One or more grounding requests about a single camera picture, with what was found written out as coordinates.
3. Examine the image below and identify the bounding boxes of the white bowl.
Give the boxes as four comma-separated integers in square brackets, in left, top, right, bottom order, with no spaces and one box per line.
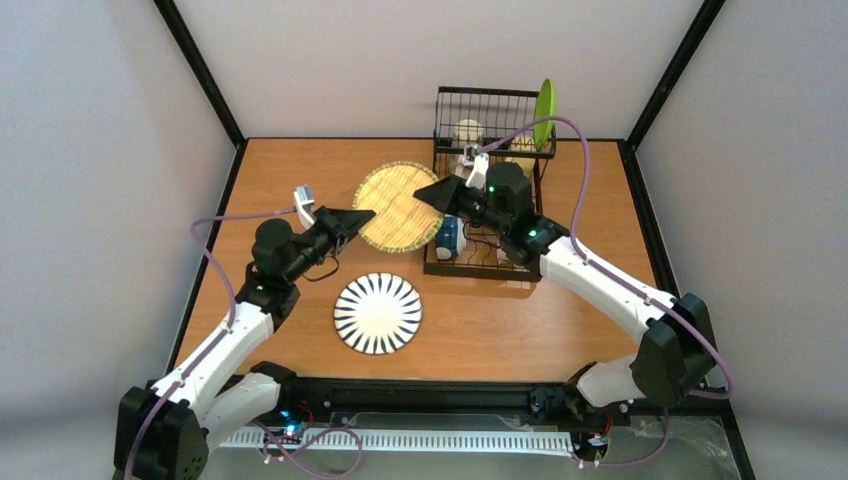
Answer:
[434,215,467,261]

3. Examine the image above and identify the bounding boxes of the woven bamboo pattern plate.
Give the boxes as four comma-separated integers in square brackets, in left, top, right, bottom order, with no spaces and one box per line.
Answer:
[352,161,444,254]

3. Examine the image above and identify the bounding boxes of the black wire dish rack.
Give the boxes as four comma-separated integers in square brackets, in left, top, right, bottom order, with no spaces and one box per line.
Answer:
[423,86,557,282]

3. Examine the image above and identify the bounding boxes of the tall patterned ceramic cup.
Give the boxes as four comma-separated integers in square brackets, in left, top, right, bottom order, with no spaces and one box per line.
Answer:
[448,119,484,178]

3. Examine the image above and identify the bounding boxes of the yellow ceramic mug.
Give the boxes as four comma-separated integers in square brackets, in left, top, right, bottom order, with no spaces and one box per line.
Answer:
[505,135,536,178]

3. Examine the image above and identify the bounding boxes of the striped plate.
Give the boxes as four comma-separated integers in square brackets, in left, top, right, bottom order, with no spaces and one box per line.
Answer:
[333,272,423,355]

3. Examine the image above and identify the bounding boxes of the green plate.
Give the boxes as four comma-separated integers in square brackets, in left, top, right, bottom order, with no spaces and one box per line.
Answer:
[533,78,557,150]

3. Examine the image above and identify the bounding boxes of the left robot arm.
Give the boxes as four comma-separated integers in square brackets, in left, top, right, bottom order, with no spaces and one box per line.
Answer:
[114,207,376,479]

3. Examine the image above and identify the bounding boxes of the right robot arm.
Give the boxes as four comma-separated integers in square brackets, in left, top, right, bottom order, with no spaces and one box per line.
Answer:
[413,162,716,407]

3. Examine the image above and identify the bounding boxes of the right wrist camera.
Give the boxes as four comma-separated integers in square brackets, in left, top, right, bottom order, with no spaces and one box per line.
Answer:
[463,143,489,190]

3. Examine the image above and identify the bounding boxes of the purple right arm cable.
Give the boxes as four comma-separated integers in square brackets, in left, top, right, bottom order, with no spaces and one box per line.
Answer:
[476,115,737,469]

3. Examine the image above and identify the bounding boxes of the white cable duct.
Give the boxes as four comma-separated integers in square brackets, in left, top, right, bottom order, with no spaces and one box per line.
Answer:
[218,425,576,458]

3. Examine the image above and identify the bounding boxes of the black enclosure frame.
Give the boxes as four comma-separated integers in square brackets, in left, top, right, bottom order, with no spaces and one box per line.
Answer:
[112,0,757,480]

